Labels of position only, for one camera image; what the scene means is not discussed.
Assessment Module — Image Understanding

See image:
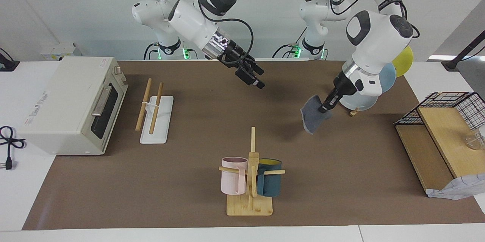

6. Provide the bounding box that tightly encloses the purple and grey towel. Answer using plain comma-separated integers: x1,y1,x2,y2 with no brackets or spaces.
300,95,334,135

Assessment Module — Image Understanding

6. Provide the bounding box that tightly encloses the white and wooden towel rack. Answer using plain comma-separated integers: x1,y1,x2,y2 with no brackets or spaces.
135,78,174,144

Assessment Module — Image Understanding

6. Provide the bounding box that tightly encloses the grey plate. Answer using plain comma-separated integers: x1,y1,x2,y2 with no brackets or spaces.
338,94,379,111

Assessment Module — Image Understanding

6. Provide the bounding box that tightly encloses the light blue plate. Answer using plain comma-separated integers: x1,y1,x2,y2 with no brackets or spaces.
378,62,397,94

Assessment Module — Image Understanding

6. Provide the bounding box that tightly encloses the yellow plate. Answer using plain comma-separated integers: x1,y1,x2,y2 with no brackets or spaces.
391,45,414,78

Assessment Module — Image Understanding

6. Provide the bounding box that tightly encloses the dark teal mug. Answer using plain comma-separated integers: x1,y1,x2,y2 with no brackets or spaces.
257,158,282,197

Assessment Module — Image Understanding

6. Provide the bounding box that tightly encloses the pink mug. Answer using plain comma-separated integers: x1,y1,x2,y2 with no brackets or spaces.
221,157,249,195

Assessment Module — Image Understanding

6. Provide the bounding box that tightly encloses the wooden step shelf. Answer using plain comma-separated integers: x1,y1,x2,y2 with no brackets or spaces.
395,106,485,193

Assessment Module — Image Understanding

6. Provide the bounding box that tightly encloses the black stand pole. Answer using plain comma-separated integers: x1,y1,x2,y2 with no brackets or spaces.
441,30,485,71

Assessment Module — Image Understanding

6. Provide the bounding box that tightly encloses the wooden mug tree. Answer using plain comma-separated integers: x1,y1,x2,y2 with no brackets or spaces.
219,127,286,216

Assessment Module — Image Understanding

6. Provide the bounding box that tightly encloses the brown table mat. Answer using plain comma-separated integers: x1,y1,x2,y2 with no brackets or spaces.
22,60,485,230

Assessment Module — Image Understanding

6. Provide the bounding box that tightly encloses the clear glass cup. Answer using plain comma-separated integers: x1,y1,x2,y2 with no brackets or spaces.
465,128,485,150

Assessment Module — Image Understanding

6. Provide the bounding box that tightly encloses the white crumpled cloth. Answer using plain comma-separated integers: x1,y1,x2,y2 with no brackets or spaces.
426,173,485,201

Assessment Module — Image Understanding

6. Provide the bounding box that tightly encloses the white toaster oven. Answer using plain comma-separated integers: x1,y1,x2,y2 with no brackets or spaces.
18,56,129,156

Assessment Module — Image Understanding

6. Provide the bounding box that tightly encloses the white power box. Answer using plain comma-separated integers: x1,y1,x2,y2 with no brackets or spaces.
40,43,82,61

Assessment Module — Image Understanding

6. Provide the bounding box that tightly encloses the black left base cable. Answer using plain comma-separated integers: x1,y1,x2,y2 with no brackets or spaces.
272,25,308,59

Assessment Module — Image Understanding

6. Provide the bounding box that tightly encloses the black base cable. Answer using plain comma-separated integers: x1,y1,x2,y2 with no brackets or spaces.
272,25,308,59
143,42,160,61

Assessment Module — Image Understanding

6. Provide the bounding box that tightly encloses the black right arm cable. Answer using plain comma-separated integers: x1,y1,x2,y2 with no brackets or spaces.
222,18,254,64

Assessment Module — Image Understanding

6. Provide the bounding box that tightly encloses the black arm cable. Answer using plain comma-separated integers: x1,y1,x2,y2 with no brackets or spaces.
222,18,254,64
328,0,420,39

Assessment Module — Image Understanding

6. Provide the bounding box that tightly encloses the black wire basket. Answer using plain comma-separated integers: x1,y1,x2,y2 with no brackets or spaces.
394,92,485,131

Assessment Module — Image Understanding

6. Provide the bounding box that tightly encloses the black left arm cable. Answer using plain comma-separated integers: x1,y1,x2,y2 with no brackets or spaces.
328,0,420,39

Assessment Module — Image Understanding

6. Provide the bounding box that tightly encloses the black right base cable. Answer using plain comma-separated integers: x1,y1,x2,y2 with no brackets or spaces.
143,42,160,61

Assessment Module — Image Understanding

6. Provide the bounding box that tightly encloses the black clamp mount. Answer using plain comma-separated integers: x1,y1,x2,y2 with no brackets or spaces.
0,48,20,72

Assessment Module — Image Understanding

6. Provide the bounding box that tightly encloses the black power cord with plug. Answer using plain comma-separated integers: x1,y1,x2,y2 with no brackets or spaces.
0,126,26,170

